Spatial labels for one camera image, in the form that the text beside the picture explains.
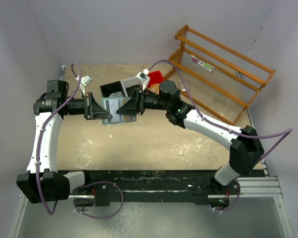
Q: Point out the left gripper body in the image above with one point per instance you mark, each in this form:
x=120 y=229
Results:
x=88 y=111

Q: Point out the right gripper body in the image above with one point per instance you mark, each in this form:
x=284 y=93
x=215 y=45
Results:
x=139 y=101

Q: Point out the green card holder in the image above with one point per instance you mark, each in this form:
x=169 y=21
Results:
x=111 y=105

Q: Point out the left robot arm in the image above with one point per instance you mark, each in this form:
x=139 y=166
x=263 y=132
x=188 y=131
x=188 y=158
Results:
x=42 y=179

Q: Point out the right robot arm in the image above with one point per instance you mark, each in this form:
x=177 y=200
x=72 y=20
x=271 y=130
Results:
x=245 y=149

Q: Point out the white cards in black bin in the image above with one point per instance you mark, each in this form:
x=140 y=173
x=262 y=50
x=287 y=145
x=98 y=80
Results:
x=117 y=94

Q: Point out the orange cards in red bin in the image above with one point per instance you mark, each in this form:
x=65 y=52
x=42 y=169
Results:
x=154 y=88

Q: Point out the white bin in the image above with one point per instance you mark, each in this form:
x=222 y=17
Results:
x=129 y=84

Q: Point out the black bin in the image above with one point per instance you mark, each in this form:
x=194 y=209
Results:
x=109 y=88

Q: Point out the red bin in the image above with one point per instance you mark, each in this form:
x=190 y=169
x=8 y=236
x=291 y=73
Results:
x=156 y=77

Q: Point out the pink marker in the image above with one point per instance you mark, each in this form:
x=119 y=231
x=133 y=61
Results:
x=209 y=70

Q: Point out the green marker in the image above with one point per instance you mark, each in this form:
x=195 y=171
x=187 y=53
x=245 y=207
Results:
x=200 y=62

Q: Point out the wooden rack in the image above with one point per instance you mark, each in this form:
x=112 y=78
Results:
x=230 y=90

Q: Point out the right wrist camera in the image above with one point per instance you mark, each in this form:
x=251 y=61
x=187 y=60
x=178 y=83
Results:
x=144 y=78

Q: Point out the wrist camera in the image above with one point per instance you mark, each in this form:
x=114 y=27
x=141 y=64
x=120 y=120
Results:
x=85 y=81
x=144 y=78

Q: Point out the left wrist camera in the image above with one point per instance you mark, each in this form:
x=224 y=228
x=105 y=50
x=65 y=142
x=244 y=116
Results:
x=85 y=81

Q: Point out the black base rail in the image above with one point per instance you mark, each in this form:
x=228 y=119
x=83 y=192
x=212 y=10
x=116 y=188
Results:
x=162 y=186

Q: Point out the aluminium frame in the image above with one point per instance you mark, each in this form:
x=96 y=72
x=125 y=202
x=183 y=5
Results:
x=257 y=213

